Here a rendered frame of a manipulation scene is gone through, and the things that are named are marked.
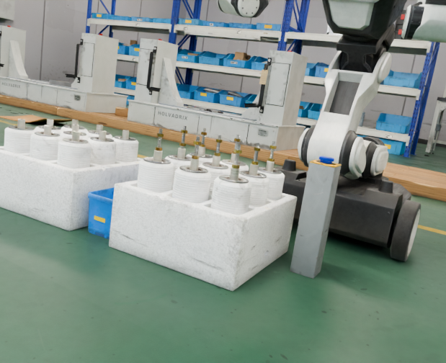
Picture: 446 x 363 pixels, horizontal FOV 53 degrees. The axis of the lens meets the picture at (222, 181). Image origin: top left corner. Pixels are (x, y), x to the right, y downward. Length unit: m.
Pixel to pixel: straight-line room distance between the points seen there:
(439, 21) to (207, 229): 0.71
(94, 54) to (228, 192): 3.54
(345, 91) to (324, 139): 0.21
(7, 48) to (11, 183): 4.17
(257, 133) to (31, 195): 2.20
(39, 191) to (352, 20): 1.08
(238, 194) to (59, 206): 0.57
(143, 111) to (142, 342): 3.24
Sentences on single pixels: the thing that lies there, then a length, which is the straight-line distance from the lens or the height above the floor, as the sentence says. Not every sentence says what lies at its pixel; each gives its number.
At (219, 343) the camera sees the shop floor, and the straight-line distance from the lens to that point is 0.90.
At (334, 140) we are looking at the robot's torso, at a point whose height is 0.36.
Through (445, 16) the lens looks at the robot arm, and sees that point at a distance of 1.18.
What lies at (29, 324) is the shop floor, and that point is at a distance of 0.93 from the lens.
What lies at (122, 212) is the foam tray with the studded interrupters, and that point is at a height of 0.11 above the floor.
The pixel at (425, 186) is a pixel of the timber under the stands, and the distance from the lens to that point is 3.01.
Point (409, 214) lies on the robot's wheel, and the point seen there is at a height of 0.17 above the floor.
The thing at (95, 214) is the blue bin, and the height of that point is 0.06.
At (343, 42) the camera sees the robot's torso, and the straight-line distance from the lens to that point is 1.59.
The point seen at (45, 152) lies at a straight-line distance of 1.49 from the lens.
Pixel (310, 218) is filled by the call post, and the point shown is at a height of 0.16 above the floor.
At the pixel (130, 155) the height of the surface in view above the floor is 0.20.
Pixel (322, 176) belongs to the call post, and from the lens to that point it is 1.21.
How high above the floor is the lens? 0.47
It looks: 11 degrees down
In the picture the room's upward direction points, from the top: 8 degrees clockwise
